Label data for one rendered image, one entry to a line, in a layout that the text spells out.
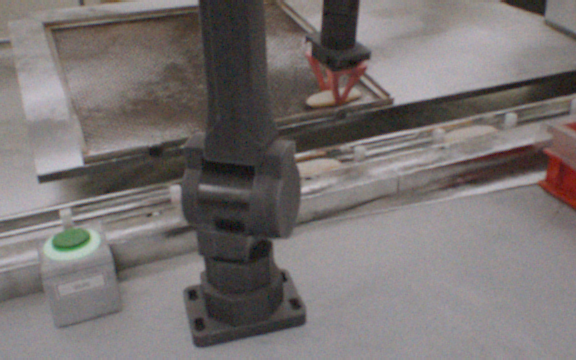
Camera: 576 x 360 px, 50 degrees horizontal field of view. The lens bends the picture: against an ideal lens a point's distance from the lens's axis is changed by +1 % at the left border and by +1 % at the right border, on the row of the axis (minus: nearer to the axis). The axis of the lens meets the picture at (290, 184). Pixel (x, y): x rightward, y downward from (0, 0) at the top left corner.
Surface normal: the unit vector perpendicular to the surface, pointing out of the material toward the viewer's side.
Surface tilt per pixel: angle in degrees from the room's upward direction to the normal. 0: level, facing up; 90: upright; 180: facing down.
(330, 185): 0
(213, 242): 90
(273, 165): 89
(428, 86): 10
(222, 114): 89
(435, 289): 0
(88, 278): 90
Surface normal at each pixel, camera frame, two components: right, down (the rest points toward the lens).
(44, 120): 0.04, -0.80
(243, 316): 0.09, 0.46
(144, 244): 0.40, 0.41
